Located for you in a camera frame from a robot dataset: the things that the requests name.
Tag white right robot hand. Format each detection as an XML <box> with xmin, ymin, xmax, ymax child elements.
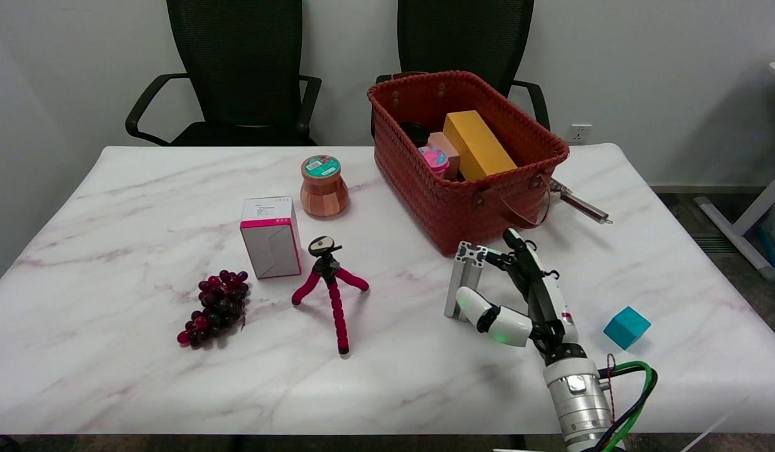
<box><xmin>455</xmin><ymin>228</ymin><xmax>580</xmax><ymax>364</ymax></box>

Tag silver aluminium extrusion block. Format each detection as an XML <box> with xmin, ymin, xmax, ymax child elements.
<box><xmin>443</xmin><ymin>241</ymin><xmax>489</xmax><ymax>322</ymax></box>

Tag yellow rectangular box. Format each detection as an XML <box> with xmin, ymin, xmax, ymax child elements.
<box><xmin>442</xmin><ymin>110</ymin><xmax>518</xmax><ymax>183</ymax></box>

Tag teal cube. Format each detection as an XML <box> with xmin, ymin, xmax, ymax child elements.
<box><xmin>603</xmin><ymin>306</ymin><xmax>651</xmax><ymax>350</ymax></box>

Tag red woven basket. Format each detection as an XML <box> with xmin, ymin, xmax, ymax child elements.
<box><xmin>367</xmin><ymin>70</ymin><xmax>570</xmax><ymax>257</ymax></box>

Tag pink round container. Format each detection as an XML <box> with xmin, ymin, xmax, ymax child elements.
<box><xmin>417</xmin><ymin>146</ymin><xmax>451</xmax><ymax>180</ymax></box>

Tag tan pink small box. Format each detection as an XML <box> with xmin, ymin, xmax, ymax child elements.
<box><xmin>427</xmin><ymin>132</ymin><xmax>461</xmax><ymax>180</ymax></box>

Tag pink flexible mini tripod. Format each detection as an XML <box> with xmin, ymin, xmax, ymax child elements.
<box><xmin>291</xmin><ymin>236</ymin><xmax>370</xmax><ymax>356</ymax></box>

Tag black round container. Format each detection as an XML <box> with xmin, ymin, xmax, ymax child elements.
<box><xmin>400</xmin><ymin>122</ymin><xmax>430</xmax><ymax>148</ymax></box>

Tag white side desk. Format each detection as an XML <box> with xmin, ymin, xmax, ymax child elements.
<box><xmin>695</xmin><ymin>62</ymin><xmax>775</xmax><ymax>283</ymax></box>

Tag copper jar with teal lid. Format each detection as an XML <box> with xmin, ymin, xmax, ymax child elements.
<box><xmin>300</xmin><ymin>155</ymin><xmax>350</xmax><ymax>218</ymax></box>

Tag black mesh office chair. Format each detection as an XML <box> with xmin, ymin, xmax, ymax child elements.
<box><xmin>125</xmin><ymin>0</ymin><xmax>323</xmax><ymax>148</ymax></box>
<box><xmin>371</xmin><ymin>0</ymin><xmax>551</xmax><ymax>149</ymax></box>

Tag white box with pink band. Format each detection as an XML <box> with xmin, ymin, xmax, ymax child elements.
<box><xmin>240</xmin><ymin>196</ymin><xmax>302</xmax><ymax>280</ymax></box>

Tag dark red grape bunch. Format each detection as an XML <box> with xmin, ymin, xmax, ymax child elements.
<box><xmin>177</xmin><ymin>270</ymin><xmax>250</xmax><ymax>350</ymax></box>

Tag silver metal handled tool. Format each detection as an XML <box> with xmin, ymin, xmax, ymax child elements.
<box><xmin>549</xmin><ymin>178</ymin><xmax>614</xmax><ymax>225</ymax></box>

